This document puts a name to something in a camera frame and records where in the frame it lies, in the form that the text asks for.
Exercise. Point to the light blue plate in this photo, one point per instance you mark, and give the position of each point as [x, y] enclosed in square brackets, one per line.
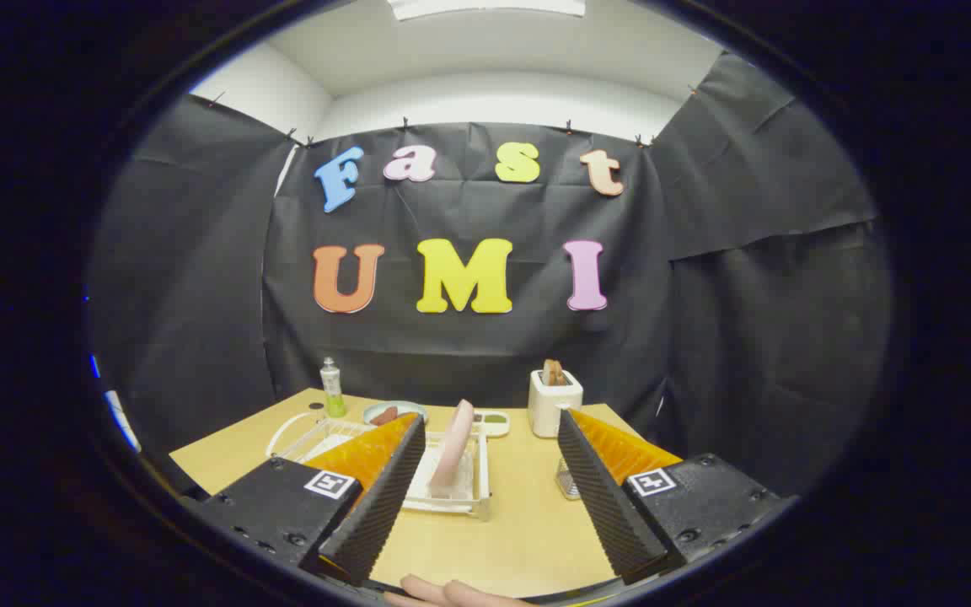
[408, 408]

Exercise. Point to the white toaster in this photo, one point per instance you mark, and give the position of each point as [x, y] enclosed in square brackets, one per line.
[549, 409]

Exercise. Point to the green and white bottle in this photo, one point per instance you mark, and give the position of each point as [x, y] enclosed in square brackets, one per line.
[333, 392]

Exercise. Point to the brown meat piece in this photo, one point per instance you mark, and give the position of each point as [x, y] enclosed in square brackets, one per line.
[384, 415]

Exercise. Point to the pink plate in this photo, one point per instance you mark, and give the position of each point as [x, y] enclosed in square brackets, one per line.
[452, 447]

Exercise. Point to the white divided tray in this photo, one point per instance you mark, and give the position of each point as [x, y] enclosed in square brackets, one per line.
[494, 423]

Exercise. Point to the ceiling light panel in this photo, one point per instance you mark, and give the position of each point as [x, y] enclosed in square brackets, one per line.
[485, 7]

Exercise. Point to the brown bread slice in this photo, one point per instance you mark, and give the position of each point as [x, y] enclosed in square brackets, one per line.
[560, 373]
[548, 374]

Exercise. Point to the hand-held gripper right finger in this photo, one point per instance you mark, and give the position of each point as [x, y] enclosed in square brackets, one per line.
[608, 506]

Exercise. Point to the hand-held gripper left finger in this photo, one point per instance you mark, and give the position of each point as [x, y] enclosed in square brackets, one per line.
[380, 506]

